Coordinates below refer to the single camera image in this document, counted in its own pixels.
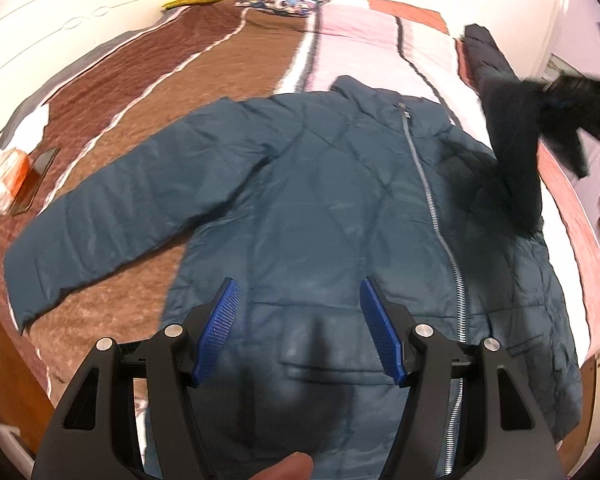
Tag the person's left hand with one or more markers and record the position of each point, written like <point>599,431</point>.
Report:
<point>296,466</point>

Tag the black puffer jacket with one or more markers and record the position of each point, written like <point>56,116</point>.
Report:
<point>511,107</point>

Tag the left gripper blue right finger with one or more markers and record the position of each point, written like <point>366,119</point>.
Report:
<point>470,397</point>

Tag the teal quilted puffer jacket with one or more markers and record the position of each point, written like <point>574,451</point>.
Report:
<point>299,197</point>

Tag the white bed headboard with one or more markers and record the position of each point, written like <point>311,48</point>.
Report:
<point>38,38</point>

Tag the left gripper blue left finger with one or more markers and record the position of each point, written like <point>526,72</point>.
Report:
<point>93,434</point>

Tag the black smartphone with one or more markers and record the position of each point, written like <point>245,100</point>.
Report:
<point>31,184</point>

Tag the brown pink striped quilt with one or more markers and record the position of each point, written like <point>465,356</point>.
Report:
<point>104,104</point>

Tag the orange white plastic bag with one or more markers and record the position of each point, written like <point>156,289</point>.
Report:
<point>14,168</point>

